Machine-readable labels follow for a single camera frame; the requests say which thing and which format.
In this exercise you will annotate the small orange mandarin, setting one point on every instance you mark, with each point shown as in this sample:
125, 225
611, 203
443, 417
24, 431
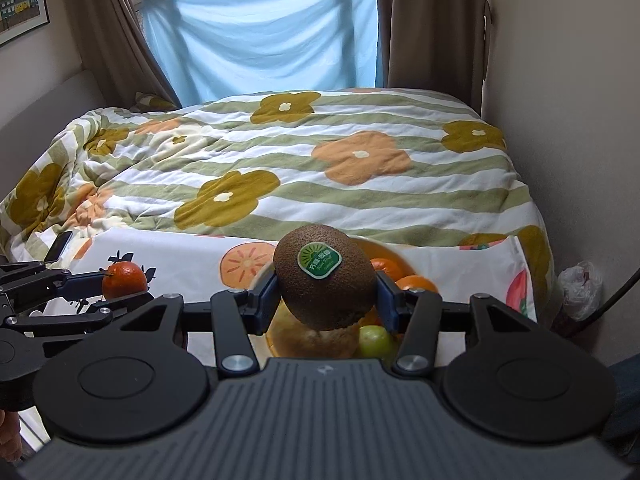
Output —
125, 281

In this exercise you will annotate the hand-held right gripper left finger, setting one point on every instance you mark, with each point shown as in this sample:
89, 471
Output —
266, 307

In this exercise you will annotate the fruit print white tablecloth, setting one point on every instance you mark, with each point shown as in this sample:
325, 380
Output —
200, 260

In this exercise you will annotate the black phone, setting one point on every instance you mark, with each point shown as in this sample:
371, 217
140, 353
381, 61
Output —
60, 246

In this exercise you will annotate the person's left hand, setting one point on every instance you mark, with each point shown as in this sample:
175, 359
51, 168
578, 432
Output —
7, 435

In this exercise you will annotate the light blue cloth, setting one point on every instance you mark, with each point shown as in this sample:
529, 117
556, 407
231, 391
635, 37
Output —
260, 35

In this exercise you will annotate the green lime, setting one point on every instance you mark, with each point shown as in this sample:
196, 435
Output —
375, 341

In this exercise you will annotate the cream yellow bowl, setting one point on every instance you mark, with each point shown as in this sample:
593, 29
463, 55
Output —
367, 249

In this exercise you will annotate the brown curtain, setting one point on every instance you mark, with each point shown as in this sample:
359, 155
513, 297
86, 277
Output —
110, 25
430, 25

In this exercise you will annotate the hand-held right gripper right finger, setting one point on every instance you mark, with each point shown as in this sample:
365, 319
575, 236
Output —
386, 307

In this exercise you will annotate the clear plastic bag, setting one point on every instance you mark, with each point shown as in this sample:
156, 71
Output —
580, 290

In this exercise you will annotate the large orange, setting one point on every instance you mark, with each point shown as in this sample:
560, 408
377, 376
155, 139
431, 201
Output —
417, 284

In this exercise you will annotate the medium orange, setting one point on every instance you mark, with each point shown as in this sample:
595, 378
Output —
386, 267

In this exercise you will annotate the brown kiwi with green sticker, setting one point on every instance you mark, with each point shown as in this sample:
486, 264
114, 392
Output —
325, 280

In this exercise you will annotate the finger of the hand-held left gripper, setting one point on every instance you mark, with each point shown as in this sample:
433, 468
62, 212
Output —
80, 283
75, 319

